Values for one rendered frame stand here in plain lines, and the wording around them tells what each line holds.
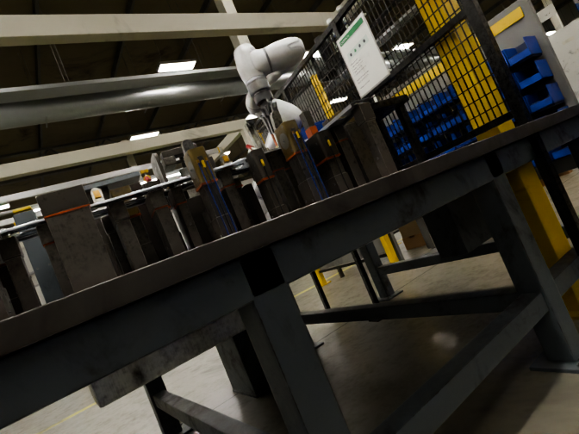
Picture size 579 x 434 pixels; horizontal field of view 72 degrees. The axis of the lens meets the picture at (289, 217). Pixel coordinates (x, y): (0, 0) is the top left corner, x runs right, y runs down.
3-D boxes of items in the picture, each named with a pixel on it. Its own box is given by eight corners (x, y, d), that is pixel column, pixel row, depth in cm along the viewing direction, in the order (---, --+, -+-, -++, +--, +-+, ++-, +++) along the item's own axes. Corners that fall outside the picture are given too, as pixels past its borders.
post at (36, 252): (53, 325, 145) (10, 215, 147) (55, 325, 152) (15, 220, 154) (76, 316, 148) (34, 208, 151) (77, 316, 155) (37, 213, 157)
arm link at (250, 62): (242, 80, 157) (272, 68, 158) (227, 45, 158) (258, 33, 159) (245, 90, 168) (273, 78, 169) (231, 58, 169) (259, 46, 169)
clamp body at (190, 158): (230, 249, 122) (188, 146, 124) (221, 255, 133) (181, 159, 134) (249, 242, 125) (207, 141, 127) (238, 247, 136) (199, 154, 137)
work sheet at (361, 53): (390, 73, 173) (362, 10, 174) (360, 99, 193) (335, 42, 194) (393, 73, 174) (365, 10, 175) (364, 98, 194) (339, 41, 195)
